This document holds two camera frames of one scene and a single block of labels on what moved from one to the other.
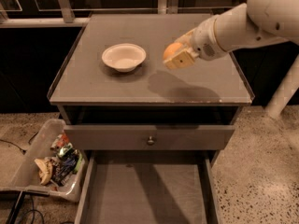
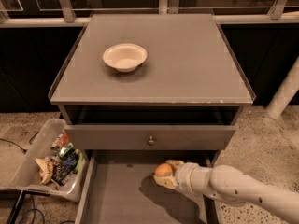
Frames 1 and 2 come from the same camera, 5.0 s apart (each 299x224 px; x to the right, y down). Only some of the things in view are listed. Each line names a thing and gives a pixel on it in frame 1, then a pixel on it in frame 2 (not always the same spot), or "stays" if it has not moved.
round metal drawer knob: x=150 y=142 stays
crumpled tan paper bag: x=46 y=170 stays
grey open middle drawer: x=149 y=187 stays
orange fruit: x=170 y=49 → x=163 y=169
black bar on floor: x=16 y=208 stays
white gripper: x=203 y=41 → x=184 y=175
